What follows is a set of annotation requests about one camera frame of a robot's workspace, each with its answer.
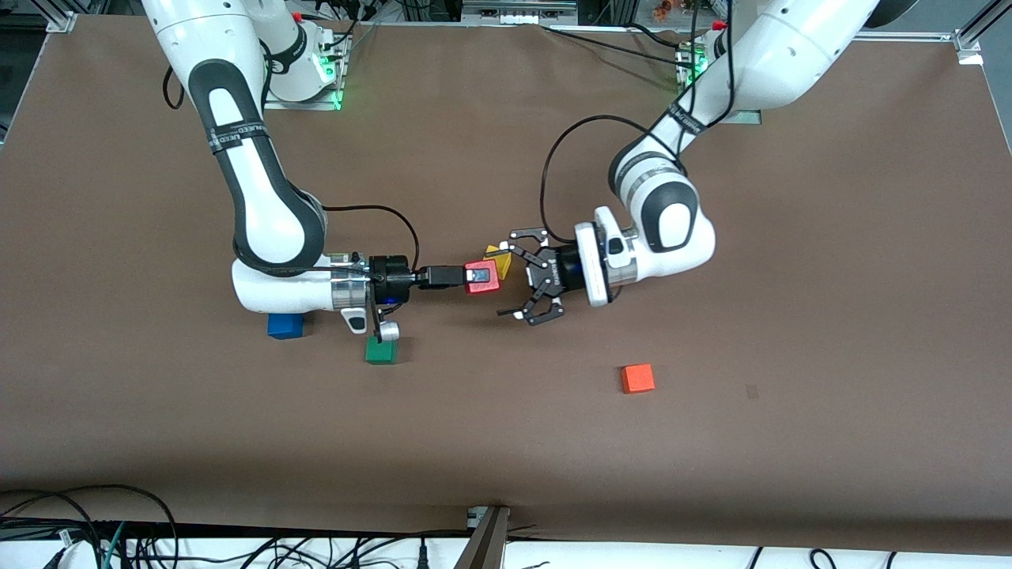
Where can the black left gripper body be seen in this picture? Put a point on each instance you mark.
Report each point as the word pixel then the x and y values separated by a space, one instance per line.
pixel 563 274

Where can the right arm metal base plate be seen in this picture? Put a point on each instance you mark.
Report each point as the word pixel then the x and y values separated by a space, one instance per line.
pixel 328 99

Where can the blue cube block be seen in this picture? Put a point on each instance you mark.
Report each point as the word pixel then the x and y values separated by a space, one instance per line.
pixel 285 328

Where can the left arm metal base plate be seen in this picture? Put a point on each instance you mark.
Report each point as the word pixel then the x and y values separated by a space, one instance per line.
pixel 686 75

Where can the orange cube block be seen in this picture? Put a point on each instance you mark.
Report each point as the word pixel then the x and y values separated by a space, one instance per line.
pixel 637 379

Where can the red cube block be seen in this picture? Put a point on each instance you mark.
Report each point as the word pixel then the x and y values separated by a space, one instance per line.
pixel 484 288

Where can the small silver bracket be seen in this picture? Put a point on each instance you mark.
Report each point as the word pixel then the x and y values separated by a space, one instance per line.
pixel 475 517

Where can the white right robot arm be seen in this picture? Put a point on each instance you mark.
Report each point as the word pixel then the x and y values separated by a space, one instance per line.
pixel 261 213

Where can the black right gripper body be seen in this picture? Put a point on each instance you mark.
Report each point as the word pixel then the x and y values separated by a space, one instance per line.
pixel 392 280

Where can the dark metal beam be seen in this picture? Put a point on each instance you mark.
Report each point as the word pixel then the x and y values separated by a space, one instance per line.
pixel 484 549

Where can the orange toy figure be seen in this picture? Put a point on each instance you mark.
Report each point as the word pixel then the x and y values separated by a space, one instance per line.
pixel 662 9

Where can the green cube block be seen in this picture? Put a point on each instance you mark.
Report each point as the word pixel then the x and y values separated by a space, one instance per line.
pixel 381 354

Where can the yellow cube block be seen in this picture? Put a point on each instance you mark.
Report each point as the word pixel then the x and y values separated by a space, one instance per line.
pixel 501 269

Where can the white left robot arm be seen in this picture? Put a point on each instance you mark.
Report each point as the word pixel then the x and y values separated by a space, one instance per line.
pixel 672 221

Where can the aluminium corner bracket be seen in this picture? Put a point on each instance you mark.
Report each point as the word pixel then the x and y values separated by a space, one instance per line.
pixel 968 46
pixel 62 21

